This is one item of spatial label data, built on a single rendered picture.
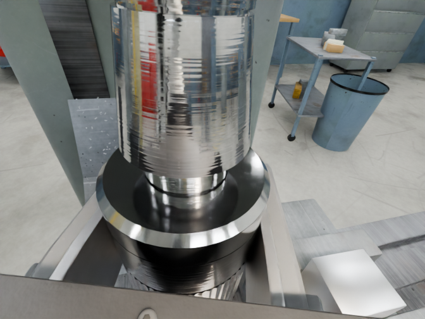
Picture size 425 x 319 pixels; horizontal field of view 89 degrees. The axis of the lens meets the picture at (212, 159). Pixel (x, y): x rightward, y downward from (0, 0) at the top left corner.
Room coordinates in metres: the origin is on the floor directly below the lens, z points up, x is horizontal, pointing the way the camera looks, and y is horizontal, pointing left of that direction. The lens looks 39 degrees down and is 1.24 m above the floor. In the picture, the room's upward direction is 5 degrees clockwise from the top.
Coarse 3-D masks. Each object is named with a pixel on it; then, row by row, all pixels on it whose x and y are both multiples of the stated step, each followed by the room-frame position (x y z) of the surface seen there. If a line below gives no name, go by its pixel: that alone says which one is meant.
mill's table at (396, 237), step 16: (368, 224) 0.26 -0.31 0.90; (384, 224) 0.26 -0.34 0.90; (400, 224) 0.26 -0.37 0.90; (416, 224) 0.26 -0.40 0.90; (384, 240) 0.22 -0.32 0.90; (400, 240) 0.23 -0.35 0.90; (416, 240) 0.24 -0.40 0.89; (384, 256) 0.19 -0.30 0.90; (400, 256) 0.19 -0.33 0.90; (416, 256) 0.20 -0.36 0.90; (384, 272) 0.17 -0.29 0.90; (400, 272) 0.17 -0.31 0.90; (416, 272) 0.17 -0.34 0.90; (128, 288) 0.11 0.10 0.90; (400, 288) 0.15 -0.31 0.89; (416, 288) 0.15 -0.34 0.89; (416, 304) 0.12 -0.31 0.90
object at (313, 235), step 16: (288, 208) 0.22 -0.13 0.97; (304, 208) 0.22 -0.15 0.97; (320, 208) 0.23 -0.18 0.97; (288, 224) 0.19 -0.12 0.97; (304, 224) 0.19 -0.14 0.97; (320, 224) 0.20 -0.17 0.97; (304, 240) 0.14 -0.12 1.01; (320, 240) 0.14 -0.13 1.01; (336, 240) 0.15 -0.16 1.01; (352, 240) 0.15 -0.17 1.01; (368, 240) 0.15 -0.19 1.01; (304, 256) 0.12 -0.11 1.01; (320, 256) 0.12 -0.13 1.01; (240, 288) 0.12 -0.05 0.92
